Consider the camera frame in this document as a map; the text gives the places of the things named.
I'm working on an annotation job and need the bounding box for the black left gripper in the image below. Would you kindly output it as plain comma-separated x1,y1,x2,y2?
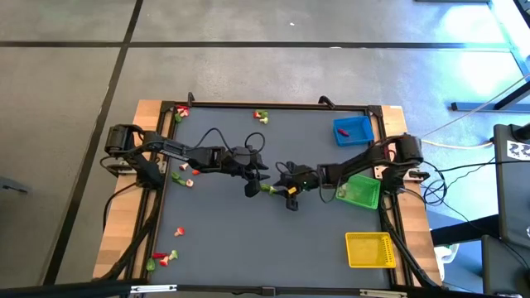
225,144,273,199

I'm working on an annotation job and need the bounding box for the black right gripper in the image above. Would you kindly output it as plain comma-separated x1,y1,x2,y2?
274,161,322,212

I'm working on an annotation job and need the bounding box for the grey table mat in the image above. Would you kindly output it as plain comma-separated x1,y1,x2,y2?
149,106,393,289

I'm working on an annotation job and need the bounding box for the green plastic basket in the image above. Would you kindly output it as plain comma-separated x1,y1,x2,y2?
335,173,382,210

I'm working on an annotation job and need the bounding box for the blue plastic basket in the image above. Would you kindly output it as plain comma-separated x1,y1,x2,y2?
333,115,375,147

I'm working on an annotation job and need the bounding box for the yellow plastic basket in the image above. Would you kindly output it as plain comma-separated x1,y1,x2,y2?
344,231,398,270

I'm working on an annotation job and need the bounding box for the silver aluminium extrusion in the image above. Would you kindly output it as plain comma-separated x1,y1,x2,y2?
359,289,409,298
130,284,178,295

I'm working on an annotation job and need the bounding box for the white bag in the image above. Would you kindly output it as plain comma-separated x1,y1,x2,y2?
433,243,460,282

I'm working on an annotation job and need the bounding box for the metal stand foot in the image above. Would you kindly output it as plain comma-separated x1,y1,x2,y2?
450,80,530,113

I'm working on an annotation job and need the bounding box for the black equipment box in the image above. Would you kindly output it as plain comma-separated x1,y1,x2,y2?
481,234,530,298

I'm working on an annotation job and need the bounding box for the grey flat floor object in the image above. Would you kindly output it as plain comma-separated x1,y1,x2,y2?
0,176,31,195

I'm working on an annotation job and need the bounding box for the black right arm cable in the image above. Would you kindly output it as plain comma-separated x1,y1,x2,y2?
274,160,345,204

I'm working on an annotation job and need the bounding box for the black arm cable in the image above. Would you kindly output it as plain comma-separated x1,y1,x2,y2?
193,127,267,161
274,160,345,204

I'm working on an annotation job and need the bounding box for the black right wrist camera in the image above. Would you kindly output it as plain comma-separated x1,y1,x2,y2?
296,171,320,192

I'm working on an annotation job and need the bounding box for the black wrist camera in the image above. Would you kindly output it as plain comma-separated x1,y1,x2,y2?
296,171,320,192
231,148,256,173

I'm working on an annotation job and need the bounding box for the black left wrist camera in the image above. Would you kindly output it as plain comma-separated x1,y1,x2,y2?
231,148,256,173

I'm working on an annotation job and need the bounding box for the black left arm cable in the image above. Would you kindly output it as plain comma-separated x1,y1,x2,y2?
193,127,267,161

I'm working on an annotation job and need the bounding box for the black aluminium table frame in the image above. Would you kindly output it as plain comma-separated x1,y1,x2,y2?
123,100,415,298

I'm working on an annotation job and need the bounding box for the black cable conduit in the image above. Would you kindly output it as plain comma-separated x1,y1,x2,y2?
97,181,166,283
378,194,441,289

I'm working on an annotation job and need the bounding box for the black frame crossbar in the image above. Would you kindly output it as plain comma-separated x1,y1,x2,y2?
0,277,146,298

